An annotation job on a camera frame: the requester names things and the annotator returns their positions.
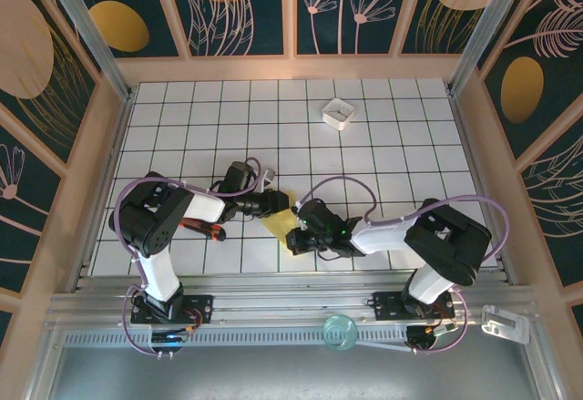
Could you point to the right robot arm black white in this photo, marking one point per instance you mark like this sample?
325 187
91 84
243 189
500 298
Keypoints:
448 240

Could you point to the small black controller board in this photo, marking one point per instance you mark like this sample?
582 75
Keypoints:
168 337
419 338

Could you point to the aluminium table frame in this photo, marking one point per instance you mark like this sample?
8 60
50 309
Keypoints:
291 290

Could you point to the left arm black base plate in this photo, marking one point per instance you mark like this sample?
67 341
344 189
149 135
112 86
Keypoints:
200 309

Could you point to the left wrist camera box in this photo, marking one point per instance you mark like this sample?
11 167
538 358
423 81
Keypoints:
269 174

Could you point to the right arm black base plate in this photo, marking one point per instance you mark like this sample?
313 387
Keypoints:
387 309

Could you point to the aluminium corner post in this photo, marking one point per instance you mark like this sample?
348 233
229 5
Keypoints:
86 31
487 26

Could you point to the grey metal shelf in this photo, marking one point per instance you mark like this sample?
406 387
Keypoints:
291 372

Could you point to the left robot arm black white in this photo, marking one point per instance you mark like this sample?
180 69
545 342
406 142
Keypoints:
155 222

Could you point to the orange black utility knife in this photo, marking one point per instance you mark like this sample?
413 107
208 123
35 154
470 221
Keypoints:
214 232

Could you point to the clear green glass cup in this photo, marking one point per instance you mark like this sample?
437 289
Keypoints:
339 331

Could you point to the white plastic bracket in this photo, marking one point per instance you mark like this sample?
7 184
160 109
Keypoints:
505 323

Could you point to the white square plastic box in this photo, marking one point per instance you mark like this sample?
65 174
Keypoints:
339 113

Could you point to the yellow square paper sheet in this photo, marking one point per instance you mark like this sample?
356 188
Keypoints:
280 224

